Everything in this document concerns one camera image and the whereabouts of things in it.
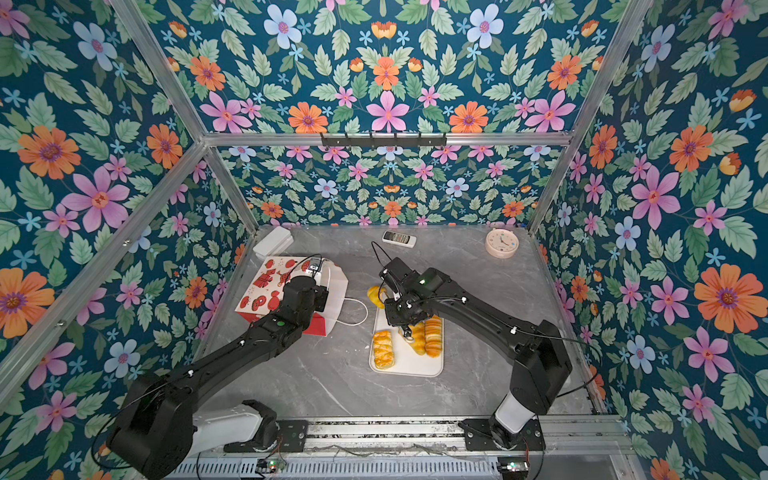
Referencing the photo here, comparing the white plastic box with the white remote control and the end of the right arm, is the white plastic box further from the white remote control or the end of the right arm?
the end of the right arm

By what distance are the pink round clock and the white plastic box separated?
0.78 m

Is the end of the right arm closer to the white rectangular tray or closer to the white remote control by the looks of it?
the white rectangular tray

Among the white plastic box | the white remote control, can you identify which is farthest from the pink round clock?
the white plastic box

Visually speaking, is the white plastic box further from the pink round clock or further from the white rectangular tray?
the pink round clock

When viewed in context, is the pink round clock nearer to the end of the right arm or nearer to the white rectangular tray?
the white rectangular tray

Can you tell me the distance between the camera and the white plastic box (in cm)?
110

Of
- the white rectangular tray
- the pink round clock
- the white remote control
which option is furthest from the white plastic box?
the pink round clock

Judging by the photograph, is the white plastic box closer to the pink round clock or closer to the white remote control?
the white remote control

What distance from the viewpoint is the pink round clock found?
1.11 m

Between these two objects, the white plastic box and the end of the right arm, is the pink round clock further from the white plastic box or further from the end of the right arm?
the white plastic box
